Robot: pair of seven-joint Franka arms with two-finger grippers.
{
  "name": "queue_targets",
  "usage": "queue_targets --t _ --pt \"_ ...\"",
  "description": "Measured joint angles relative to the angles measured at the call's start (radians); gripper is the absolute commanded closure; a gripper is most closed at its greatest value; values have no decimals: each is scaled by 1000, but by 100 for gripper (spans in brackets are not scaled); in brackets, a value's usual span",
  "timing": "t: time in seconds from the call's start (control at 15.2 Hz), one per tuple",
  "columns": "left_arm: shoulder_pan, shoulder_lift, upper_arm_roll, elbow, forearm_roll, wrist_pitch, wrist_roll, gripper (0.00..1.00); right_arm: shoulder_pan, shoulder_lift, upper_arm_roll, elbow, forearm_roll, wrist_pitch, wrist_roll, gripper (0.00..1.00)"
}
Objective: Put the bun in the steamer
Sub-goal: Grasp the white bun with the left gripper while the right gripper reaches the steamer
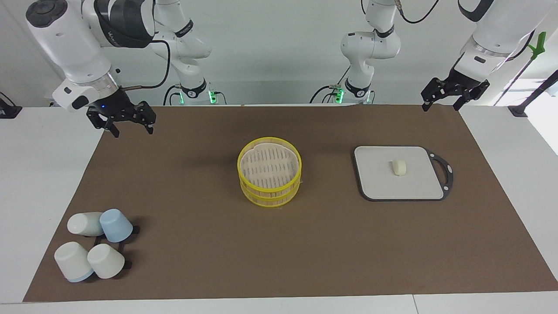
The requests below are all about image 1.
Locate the yellow bamboo steamer tier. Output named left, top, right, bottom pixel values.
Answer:
left=237, top=137, right=302, bottom=195
left=240, top=181, right=301, bottom=208

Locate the black stand with foot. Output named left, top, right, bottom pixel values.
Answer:
left=494, top=57, right=558, bottom=117

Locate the grey white cutting board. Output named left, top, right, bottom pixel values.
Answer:
left=353, top=146, right=454, bottom=202

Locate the green clamp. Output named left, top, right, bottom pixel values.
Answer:
left=527, top=31, right=547, bottom=61

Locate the light blue cup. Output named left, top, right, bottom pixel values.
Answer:
left=99, top=209, right=133, bottom=243

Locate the plain white cup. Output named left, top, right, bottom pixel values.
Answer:
left=87, top=243, right=126, bottom=280
left=67, top=212, right=105, bottom=237

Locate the brown table mat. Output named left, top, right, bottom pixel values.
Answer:
left=23, top=105, right=558, bottom=303

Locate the white cup with blue rim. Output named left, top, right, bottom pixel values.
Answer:
left=54, top=242, right=94, bottom=283

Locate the black base cable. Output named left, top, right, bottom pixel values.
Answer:
left=163, top=85, right=182, bottom=106
left=310, top=65, right=351, bottom=104

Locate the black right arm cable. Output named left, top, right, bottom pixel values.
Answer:
left=121, top=40, right=171, bottom=90

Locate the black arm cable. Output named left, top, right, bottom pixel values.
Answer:
left=395, top=0, right=439, bottom=25
left=121, top=40, right=171, bottom=90

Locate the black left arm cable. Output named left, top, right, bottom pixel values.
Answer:
left=395, top=0, right=439, bottom=25

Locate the black mount block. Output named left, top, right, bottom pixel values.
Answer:
left=0, top=92, right=22, bottom=119

